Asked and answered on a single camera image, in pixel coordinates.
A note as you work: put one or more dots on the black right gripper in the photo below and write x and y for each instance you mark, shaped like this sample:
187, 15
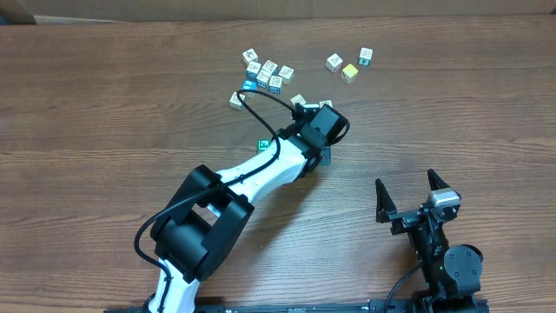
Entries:
405, 219

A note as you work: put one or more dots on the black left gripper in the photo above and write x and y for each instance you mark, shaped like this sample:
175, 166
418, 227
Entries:
325, 150

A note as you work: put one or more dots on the wooden block green letter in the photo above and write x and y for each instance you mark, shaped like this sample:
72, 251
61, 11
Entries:
262, 145

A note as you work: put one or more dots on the wooden block soccer ball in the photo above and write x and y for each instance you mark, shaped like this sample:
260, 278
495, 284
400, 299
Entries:
236, 101

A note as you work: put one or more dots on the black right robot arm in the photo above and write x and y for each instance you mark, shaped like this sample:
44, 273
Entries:
451, 273

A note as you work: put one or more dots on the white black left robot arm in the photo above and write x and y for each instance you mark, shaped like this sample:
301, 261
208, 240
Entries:
205, 217

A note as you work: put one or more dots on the wooden block yellow side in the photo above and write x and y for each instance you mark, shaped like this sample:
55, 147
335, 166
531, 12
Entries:
326, 102

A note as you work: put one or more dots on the wooden block green R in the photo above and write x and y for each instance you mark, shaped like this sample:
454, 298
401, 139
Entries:
298, 99

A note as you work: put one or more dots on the wooden block blue letter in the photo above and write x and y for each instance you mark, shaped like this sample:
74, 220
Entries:
275, 84

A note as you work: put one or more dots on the wooden block tan picture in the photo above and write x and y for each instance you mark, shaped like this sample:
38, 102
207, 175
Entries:
286, 73

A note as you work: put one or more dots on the yellow top wooden block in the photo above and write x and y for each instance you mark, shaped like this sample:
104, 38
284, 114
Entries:
349, 73

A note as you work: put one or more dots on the wooden block red side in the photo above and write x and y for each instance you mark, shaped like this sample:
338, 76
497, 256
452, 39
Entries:
334, 63

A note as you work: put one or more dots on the wooden block blue edge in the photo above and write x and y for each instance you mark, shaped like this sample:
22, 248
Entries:
270, 67

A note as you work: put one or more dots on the blue top wooden block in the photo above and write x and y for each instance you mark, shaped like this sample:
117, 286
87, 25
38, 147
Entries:
249, 85

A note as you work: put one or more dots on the wooden block blue side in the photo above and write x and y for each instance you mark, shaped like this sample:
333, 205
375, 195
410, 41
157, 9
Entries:
253, 69

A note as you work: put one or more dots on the wooden block green four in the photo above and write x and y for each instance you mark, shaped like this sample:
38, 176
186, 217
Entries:
365, 57

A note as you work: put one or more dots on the wooden block red picture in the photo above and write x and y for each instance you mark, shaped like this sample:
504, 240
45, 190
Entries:
249, 56

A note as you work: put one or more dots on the brown cardboard backdrop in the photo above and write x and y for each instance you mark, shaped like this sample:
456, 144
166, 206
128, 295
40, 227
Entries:
87, 11

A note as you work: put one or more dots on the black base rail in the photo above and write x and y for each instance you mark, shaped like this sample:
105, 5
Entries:
373, 306

